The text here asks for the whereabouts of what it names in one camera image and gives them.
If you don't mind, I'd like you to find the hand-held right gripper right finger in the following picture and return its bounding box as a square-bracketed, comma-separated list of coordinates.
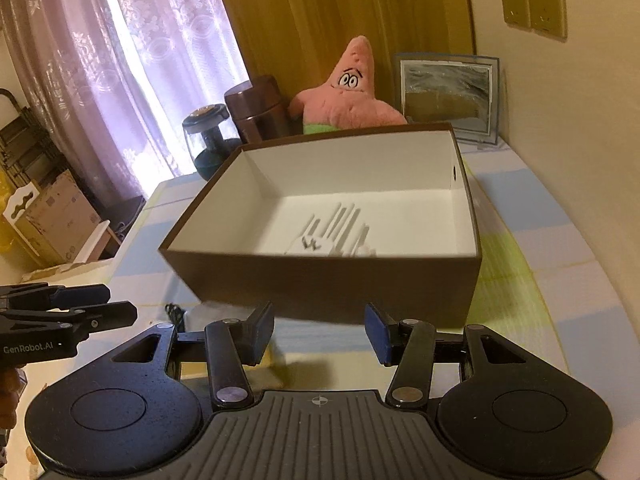
[364, 302, 527, 411]

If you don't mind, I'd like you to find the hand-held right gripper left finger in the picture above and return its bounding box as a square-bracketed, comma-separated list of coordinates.
[112, 301, 276, 411]

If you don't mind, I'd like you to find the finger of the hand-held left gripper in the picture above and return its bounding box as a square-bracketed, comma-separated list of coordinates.
[0, 284, 111, 313]
[0, 301, 138, 345]

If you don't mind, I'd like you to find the brown cardboard box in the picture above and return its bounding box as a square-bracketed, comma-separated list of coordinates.
[159, 122, 483, 328]

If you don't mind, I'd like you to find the person's left hand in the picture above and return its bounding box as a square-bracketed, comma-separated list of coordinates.
[0, 367, 26, 431]

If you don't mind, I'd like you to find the plain cardboard carton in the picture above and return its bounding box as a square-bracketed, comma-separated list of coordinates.
[22, 170, 101, 266]

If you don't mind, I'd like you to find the white ribbed object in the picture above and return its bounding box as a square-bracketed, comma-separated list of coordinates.
[285, 203, 376, 258]

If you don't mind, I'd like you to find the white cardboard cutout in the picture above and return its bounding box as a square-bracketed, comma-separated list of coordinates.
[2, 184, 41, 226]

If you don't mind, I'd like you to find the black metal rack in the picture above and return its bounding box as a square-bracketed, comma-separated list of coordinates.
[0, 89, 71, 196]

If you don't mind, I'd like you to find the glass jar with dark lid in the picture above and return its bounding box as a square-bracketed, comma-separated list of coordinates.
[181, 104, 243, 182]

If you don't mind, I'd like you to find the checkered tablecloth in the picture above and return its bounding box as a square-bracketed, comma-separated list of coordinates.
[15, 142, 618, 461]

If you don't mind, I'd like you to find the brown metal thermos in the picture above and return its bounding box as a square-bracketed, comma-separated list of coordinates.
[224, 75, 293, 145]

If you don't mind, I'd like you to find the pink star plush toy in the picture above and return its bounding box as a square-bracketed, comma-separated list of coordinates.
[287, 35, 408, 135]

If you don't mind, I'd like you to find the purple lace curtain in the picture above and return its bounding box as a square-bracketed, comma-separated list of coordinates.
[0, 0, 251, 211]

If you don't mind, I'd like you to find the wooden panel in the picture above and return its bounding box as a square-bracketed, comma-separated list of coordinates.
[210, 0, 476, 111]

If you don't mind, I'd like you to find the black cable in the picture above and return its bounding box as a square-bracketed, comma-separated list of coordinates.
[165, 302, 187, 333]

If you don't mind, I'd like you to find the glass picture frame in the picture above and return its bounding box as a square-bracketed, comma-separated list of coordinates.
[391, 52, 501, 147]

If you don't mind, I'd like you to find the beige wall socket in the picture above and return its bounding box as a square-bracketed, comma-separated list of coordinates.
[526, 0, 568, 40]
[499, 0, 531, 28]

